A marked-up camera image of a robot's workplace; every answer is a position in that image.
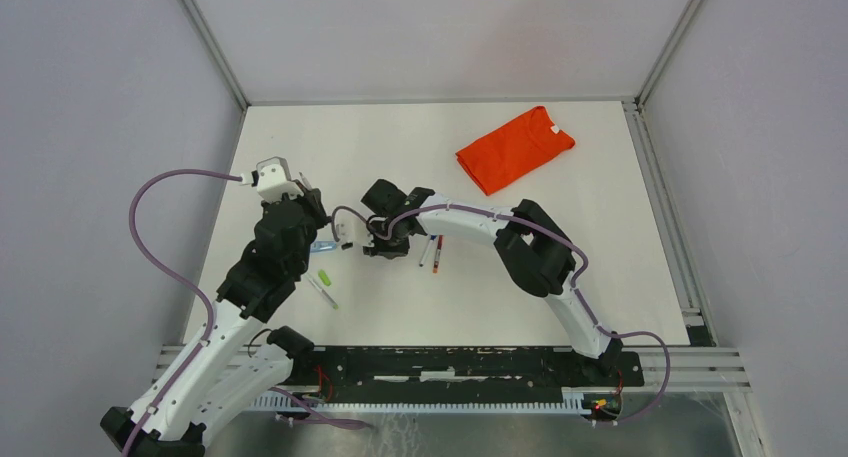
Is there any thin blue-tip pen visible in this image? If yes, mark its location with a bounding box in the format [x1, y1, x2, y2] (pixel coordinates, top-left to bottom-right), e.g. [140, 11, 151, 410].
[419, 235, 437, 267]

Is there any red orange pen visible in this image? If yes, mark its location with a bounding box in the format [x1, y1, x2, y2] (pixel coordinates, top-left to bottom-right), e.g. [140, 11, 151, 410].
[432, 235, 444, 274]

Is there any green pen cap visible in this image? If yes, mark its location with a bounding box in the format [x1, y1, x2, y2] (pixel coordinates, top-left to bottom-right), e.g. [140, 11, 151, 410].
[318, 269, 332, 287]

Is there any thin green-tip pen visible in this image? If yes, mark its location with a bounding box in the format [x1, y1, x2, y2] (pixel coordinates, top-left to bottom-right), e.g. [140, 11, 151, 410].
[305, 274, 339, 310]

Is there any thin clear red-tip pen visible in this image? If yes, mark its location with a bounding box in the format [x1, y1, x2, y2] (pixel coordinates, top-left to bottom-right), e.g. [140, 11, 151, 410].
[299, 172, 313, 191]

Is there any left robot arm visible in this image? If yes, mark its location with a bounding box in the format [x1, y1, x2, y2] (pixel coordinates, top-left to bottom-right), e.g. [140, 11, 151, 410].
[101, 189, 330, 456]

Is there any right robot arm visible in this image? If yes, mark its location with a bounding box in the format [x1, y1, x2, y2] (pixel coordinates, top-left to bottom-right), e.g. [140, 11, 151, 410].
[361, 179, 622, 385]

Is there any blue pen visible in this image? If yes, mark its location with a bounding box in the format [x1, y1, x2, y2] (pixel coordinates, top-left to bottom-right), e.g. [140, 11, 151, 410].
[310, 241, 337, 253]

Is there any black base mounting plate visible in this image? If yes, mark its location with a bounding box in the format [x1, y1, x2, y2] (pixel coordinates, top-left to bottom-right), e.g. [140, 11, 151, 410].
[283, 346, 645, 404]

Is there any folded orange cloth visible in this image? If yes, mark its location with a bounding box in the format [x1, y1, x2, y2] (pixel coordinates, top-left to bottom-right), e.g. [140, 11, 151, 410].
[455, 106, 576, 196]

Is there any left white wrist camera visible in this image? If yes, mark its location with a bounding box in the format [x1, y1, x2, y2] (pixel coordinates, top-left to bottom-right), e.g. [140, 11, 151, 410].
[240, 156, 305, 204]

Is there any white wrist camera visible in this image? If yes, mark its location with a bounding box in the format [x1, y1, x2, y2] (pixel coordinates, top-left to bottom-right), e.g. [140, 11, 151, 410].
[333, 214, 374, 248]
[240, 156, 305, 204]

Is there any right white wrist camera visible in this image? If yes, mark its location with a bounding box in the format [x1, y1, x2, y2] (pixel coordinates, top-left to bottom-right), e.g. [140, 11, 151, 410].
[333, 214, 374, 248]

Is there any white slotted cable duct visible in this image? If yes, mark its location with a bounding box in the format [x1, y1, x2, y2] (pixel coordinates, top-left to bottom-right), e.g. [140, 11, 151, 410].
[246, 391, 591, 417]

